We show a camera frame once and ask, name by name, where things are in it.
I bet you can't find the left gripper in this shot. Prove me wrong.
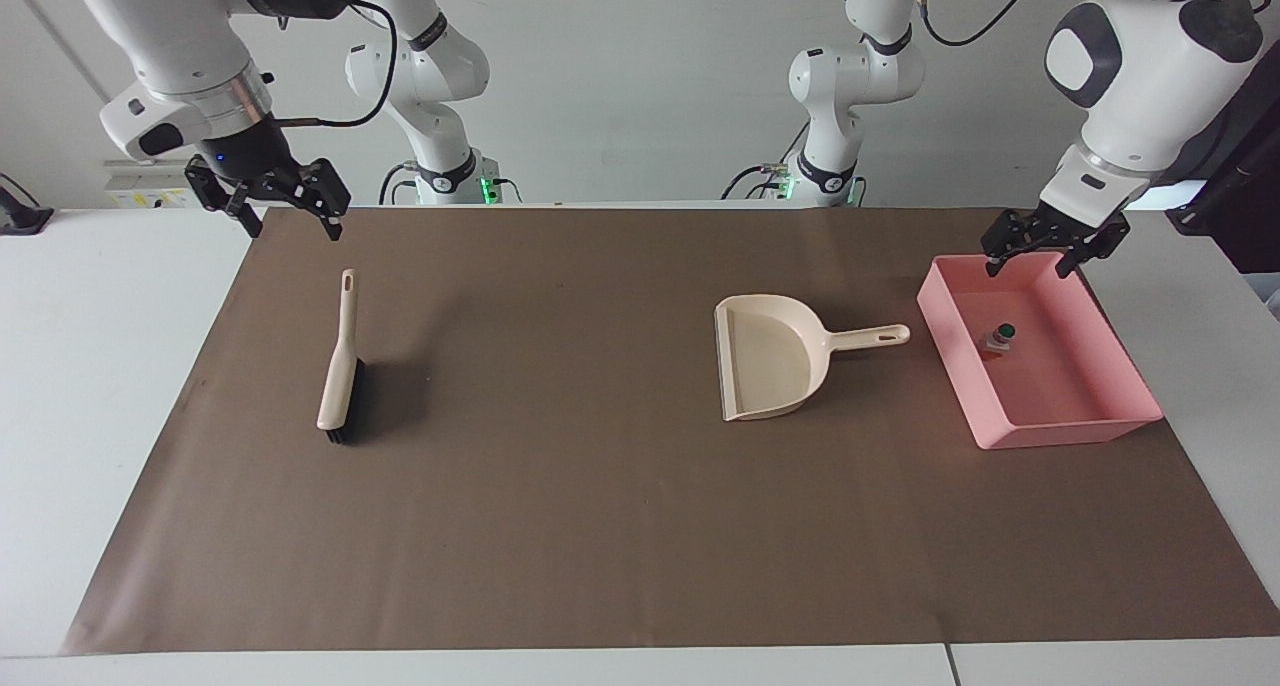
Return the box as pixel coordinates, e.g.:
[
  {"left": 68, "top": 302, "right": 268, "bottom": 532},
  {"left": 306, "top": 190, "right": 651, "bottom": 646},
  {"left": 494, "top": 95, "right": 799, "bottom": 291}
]
[{"left": 980, "top": 200, "right": 1132, "bottom": 280}]

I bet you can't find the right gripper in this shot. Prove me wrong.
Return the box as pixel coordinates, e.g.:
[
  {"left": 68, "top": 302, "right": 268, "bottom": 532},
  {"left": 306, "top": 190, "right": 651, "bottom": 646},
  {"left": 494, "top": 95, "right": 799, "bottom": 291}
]
[{"left": 184, "top": 118, "right": 352, "bottom": 243}]

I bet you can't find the pink plastic bin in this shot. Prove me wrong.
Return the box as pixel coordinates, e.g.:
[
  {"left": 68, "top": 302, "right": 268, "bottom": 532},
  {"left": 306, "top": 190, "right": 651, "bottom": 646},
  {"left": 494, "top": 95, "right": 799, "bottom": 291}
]
[{"left": 916, "top": 252, "right": 1166, "bottom": 452}]

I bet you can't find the white box with yellow labels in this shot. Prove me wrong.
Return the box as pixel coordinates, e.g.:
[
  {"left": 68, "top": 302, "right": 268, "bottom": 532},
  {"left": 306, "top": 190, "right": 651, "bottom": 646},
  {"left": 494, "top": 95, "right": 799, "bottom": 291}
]
[{"left": 103, "top": 159, "right": 205, "bottom": 210}]

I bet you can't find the beige brush with black bristles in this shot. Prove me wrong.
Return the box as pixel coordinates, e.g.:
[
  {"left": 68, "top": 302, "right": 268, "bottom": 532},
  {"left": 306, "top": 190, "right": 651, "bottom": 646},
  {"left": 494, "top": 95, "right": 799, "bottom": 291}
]
[{"left": 316, "top": 269, "right": 370, "bottom": 446}]

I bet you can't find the beige plastic dustpan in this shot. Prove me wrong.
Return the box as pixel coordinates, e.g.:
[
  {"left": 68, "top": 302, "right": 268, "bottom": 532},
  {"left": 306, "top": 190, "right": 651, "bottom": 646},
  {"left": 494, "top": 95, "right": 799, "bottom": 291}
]
[{"left": 713, "top": 294, "right": 913, "bottom": 424}]

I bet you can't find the black cable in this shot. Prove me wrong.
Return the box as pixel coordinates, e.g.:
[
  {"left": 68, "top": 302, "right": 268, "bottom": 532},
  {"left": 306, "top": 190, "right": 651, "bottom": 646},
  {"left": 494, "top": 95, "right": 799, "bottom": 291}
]
[
  {"left": 917, "top": 0, "right": 1053, "bottom": 48},
  {"left": 274, "top": 0, "right": 400, "bottom": 129},
  {"left": 721, "top": 121, "right": 813, "bottom": 203},
  {"left": 377, "top": 160, "right": 421, "bottom": 207}
]

